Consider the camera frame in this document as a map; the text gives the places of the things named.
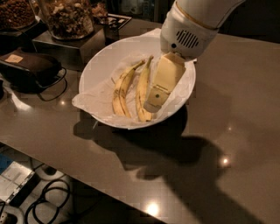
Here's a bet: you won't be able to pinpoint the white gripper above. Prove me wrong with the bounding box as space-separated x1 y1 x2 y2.
143 2 218 113

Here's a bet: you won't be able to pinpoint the yellow banana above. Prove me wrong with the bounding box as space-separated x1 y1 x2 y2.
136 56 153 122
112 59 145 118

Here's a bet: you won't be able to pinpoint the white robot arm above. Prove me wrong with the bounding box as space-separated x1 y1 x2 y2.
143 0 246 113

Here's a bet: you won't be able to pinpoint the white bowl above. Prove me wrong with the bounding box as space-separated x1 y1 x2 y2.
72 35 196 130

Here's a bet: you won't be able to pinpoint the white paper sheets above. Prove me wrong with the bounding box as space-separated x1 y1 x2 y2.
143 28 161 37

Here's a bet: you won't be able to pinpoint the white paper liner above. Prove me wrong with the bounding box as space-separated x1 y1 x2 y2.
73 51 196 130

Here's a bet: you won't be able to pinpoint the framed card on table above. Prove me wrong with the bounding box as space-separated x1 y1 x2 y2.
98 13 132 32

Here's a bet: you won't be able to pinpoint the metal stand block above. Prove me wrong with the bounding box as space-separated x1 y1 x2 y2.
33 25 105 71

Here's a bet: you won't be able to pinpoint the glass jar with granola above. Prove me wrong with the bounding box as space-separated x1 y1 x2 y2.
38 0 94 40

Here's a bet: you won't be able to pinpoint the black device with label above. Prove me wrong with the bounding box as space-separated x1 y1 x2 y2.
0 48 66 94

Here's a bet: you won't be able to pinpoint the glass jar with cereal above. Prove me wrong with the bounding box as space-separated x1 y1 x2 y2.
0 0 35 30

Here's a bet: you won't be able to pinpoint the white box on floor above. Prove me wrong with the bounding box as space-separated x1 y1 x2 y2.
0 162 37 207

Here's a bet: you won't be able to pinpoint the black cable on table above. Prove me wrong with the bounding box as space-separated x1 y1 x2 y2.
35 67 68 102

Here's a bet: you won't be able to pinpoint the black cable on floor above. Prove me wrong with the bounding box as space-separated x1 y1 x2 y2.
24 178 72 224

